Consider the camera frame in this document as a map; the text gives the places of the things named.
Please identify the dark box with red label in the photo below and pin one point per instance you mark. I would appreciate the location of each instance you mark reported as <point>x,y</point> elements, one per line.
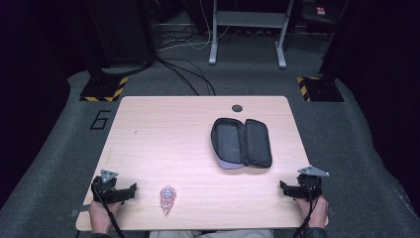
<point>322,11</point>

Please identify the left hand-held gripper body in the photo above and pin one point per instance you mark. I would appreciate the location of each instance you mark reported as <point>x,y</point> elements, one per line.
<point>105,190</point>

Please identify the large black cabinet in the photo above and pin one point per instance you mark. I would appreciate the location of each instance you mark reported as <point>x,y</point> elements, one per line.
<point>122,29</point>

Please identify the small pink patterned packet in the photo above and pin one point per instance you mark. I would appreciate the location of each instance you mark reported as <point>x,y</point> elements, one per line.
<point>167,198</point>

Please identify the person's left hand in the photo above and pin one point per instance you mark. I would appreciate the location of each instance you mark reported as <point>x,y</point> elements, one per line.
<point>100,216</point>

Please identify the white metal desk frame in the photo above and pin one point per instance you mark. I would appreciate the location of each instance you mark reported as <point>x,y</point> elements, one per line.
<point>251,19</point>

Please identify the open black pencil case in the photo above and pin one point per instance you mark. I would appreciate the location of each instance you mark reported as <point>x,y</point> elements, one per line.
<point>231,142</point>

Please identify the black yellow striped stand base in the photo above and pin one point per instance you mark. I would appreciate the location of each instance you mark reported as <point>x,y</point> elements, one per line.
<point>322,90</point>
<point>102,89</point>

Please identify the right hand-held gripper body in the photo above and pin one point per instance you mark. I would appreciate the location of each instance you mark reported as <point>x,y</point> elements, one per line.
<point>309,186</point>

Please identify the person's right hand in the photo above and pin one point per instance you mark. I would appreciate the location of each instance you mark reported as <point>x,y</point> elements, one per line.
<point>318,213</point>

